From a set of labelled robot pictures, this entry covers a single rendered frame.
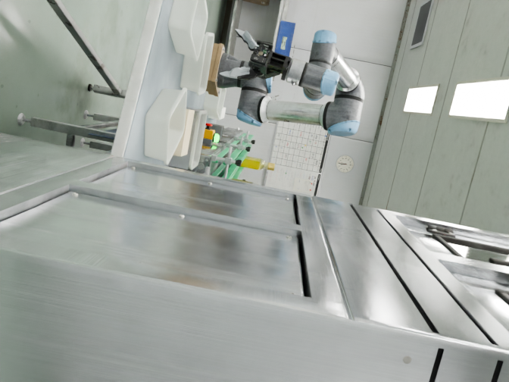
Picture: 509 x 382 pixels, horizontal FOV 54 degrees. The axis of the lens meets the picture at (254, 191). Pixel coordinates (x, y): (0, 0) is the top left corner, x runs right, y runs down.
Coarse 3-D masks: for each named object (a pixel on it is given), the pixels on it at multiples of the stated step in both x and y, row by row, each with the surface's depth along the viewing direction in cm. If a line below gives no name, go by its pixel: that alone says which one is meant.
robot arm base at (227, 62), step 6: (222, 54) 212; (228, 54) 213; (222, 60) 209; (228, 60) 210; (234, 60) 212; (240, 60) 214; (222, 66) 209; (228, 66) 209; (234, 66) 210; (240, 66) 211; (222, 78) 211; (228, 78) 212; (234, 78) 211; (222, 84) 213; (228, 84) 214; (234, 84) 214
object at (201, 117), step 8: (200, 112) 183; (200, 120) 198; (200, 128) 199; (200, 136) 200; (192, 144) 185; (200, 144) 200; (192, 152) 185; (200, 152) 201; (192, 160) 185; (192, 168) 189
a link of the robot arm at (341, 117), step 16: (240, 96) 214; (256, 96) 210; (336, 96) 194; (352, 96) 191; (240, 112) 211; (256, 112) 208; (272, 112) 206; (288, 112) 203; (304, 112) 200; (320, 112) 197; (336, 112) 192; (352, 112) 191; (336, 128) 192; (352, 128) 192
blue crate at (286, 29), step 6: (282, 24) 704; (288, 24) 704; (294, 24) 704; (282, 30) 706; (288, 30) 706; (294, 30) 704; (282, 36) 708; (288, 36) 708; (276, 42) 711; (282, 42) 710; (288, 42) 709; (276, 48) 712; (282, 48) 712; (288, 48) 711; (282, 54) 713; (288, 54) 713
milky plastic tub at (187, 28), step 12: (180, 0) 147; (192, 0) 146; (204, 0) 156; (180, 12) 146; (192, 12) 145; (204, 12) 164; (168, 24) 146; (180, 24) 145; (192, 24) 166; (204, 24) 167; (180, 36) 151; (192, 36) 166; (180, 48) 159; (192, 48) 154
